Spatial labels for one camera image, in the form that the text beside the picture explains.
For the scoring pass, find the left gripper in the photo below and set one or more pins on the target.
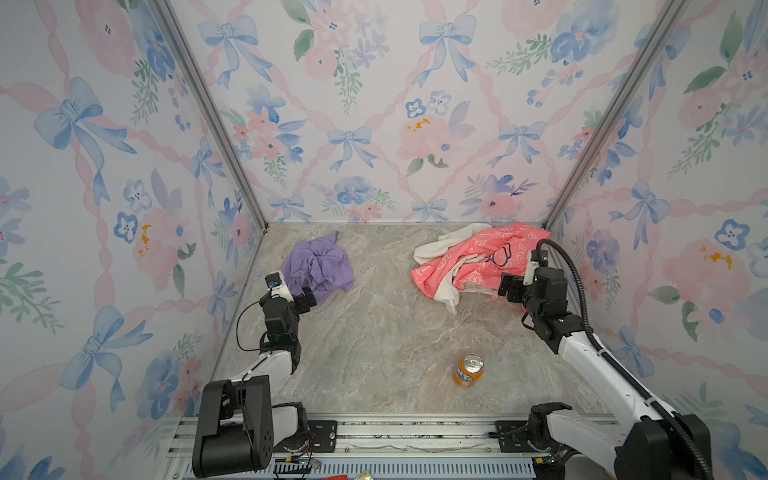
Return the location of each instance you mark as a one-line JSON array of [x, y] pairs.
[[308, 295]]

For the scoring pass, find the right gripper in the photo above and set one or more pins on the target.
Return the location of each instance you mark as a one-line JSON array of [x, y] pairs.
[[515, 282]]

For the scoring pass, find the purple cloth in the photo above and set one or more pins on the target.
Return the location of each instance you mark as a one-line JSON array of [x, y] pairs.
[[319, 264]]

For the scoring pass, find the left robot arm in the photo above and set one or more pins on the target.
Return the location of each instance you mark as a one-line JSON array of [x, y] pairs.
[[238, 426]]

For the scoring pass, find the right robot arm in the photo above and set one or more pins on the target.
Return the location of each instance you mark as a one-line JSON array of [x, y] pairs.
[[649, 439]]

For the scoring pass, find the pink patterned cloth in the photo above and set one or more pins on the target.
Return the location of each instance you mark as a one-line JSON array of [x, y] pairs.
[[474, 258]]

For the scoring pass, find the orange soda can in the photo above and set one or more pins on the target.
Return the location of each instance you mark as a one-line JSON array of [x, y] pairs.
[[469, 370]]

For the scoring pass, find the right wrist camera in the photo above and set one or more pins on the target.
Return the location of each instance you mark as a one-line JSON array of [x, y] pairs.
[[532, 264]]

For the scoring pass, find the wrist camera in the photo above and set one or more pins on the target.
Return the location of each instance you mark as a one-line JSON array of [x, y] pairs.
[[532, 264], [277, 287]]

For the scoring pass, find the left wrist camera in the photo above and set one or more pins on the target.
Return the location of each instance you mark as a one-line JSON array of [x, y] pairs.
[[277, 287]]

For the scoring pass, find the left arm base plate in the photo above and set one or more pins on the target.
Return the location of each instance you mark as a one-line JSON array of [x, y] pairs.
[[318, 436]]

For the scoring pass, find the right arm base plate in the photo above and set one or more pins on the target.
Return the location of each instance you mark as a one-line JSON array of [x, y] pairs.
[[512, 436]]

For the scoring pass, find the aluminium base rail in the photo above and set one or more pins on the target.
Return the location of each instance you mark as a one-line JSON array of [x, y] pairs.
[[419, 446]]

